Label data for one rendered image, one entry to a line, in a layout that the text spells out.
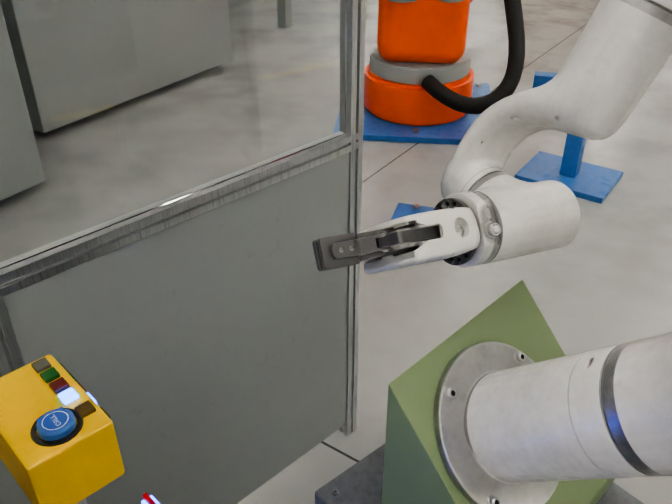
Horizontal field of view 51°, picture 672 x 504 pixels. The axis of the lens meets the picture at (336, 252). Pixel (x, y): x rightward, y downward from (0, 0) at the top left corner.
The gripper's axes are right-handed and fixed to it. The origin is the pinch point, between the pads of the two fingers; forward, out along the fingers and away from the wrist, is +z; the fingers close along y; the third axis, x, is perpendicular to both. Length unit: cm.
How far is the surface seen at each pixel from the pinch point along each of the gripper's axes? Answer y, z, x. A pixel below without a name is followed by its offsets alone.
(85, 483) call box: 25.2, 23.6, -19.3
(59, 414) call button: 23.9, 25.1, -11.0
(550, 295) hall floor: 141, -173, -22
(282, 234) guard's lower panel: 82, -34, 11
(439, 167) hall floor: 228, -203, 50
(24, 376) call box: 32.3, 27.2, -6.2
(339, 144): 73, -49, 29
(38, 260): 66, 19, 12
